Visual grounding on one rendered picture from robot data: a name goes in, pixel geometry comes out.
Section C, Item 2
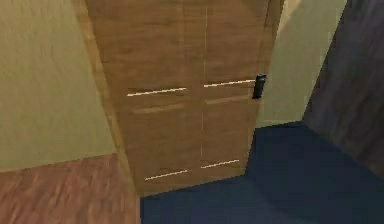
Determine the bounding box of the brown wooden room door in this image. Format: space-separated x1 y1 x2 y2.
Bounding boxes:
83 0 286 198

